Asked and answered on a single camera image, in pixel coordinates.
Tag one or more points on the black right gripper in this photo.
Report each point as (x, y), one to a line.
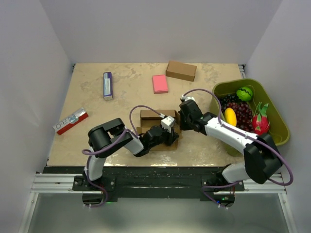
(183, 127)

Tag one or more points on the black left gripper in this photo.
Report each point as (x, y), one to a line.
(171, 137)

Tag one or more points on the brown cardboard box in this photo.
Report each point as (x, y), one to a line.
(148, 118)
(181, 71)

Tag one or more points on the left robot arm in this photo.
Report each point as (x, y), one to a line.
(111, 136)

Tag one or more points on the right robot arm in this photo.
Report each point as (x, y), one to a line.
(259, 162)

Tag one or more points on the closed brown cardboard box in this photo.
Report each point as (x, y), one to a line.
(181, 71)

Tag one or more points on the purple toothpaste box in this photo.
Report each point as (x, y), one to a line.
(107, 86)

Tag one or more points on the red white toothpaste box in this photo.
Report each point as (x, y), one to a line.
(69, 122)

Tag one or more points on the dark blue toy grapes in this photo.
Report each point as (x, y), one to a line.
(228, 99)

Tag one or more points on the pink sticky note pad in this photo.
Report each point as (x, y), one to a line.
(160, 85)

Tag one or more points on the red purple toy grapes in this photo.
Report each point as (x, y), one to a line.
(244, 115)

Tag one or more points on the green toy melon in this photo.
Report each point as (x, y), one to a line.
(244, 93)

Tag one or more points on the pink toy dragon fruit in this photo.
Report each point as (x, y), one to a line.
(260, 121)

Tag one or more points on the olive green plastic bin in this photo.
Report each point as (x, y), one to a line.
(278, 129)

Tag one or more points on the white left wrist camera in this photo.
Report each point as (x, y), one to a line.
(168, 123)

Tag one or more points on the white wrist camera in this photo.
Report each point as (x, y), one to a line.
(168, 123)
(186, 98)

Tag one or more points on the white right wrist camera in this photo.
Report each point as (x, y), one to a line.
(186, 98)

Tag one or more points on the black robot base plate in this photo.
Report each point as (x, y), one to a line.
(155, 182)

